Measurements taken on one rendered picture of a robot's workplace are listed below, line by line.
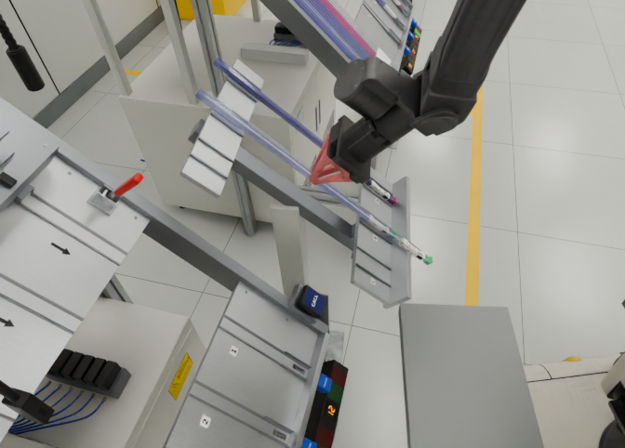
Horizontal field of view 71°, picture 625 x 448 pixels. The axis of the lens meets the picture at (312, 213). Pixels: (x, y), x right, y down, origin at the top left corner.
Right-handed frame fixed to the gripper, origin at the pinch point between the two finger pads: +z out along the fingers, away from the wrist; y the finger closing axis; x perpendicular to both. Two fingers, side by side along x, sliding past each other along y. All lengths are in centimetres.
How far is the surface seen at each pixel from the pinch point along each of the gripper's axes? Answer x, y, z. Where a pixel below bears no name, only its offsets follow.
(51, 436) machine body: -7, 34, 60
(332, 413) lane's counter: 27.4, 25.2, 21.5
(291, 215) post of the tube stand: 8.6, -8.6, 18.7
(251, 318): 5.5, 16.7, 19.6
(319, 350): 19.8, 17.3, 18.0
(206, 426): 3.5, 34.4, 21.5
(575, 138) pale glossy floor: 151, -145, -9
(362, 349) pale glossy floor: 77, -19, 64
